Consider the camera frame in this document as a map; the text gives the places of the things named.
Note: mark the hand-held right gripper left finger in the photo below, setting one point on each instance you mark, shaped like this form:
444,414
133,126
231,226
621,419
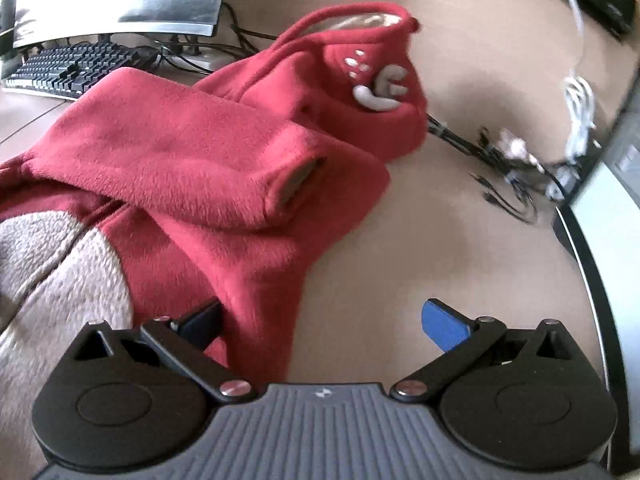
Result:
202,324

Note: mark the white black-edged panel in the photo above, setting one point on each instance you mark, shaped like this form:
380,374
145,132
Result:
607,240

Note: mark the black keyboard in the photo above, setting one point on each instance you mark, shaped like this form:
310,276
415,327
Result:
75,66

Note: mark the red fleece hoodie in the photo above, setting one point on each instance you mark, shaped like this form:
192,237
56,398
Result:
200,180

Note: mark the white power strip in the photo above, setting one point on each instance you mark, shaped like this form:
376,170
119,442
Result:
197,59

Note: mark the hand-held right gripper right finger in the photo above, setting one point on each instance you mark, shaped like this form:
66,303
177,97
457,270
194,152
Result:
445,327

